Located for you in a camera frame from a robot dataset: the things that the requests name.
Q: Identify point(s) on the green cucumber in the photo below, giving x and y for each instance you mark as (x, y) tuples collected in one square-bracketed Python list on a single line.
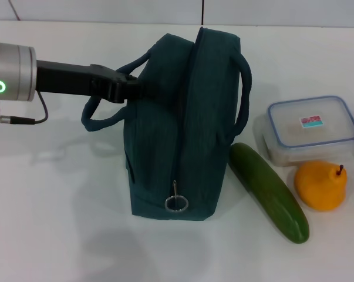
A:
[(267, 191)]

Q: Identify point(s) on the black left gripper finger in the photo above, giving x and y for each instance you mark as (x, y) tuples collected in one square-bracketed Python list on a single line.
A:
[(137, 91)]

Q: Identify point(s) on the orange pear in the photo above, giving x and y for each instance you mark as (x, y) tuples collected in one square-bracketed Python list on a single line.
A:
[(320, 188)]

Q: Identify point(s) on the clear container with blue-rimmed lid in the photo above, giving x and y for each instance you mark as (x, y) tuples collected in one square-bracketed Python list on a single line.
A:
[(311, 135)]

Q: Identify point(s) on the dark teal insulated lunch bag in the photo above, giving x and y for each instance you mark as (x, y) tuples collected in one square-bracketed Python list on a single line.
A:
[(165, 123)]

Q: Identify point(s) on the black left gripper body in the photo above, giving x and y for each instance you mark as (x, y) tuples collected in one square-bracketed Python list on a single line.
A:
[(74, 79)]

